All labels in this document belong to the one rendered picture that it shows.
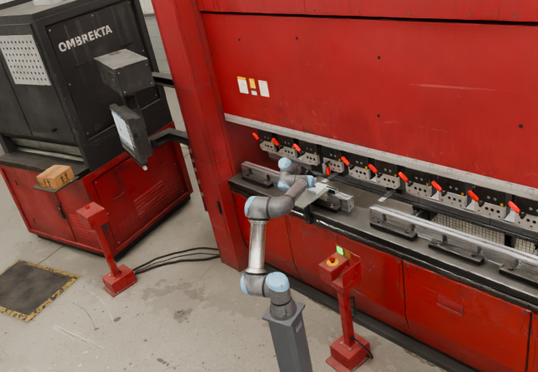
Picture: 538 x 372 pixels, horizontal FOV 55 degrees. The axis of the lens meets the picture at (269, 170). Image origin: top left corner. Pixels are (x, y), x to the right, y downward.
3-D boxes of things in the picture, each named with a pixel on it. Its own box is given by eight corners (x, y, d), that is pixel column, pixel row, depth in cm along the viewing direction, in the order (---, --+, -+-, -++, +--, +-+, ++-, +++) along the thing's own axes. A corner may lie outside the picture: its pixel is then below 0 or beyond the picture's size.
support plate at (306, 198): (283, 202, 340) (283, 200, 340) (308, 183, 355) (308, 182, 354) (303, 209, 328) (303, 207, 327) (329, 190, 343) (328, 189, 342)
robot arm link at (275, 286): (287, 306, 270) (283, 286, 264) (263, 302, 275) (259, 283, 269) (294, 290, 280) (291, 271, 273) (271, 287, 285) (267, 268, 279)
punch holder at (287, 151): (280, 155, 359) (276, 134, 351) (288, 150, 364) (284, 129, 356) (295, 159, 349) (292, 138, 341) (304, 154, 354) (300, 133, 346)
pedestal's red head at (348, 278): (320, 279, 316) (316, 256, 308) (339, 266, 324) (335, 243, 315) (343, 294, 301) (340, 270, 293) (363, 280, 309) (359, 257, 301)
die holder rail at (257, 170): (242, 174, 408) (240, 164, 403) (248, 171, 411) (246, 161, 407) (288, 190, 374) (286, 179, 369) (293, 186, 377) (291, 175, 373)
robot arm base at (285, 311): (288, 323, 273) (285, 310, 268) (264, 316, 281) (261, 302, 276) (302, 305, 283) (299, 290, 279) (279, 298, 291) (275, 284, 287)
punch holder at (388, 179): (375, 183, 304) (374, 159, 297) (384, 177, 309) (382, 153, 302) (398, 190, 294) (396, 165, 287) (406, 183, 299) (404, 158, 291)
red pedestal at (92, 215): (102, 289, 453) (69, 210, 414) (126, 273, 467) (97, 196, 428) (113, 298, 439) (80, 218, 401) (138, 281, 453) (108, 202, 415)
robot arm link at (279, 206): (286, 203, 268) (314, 170, 310) (266, 202, 272) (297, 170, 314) (288, 223, 271) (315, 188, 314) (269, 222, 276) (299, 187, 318)
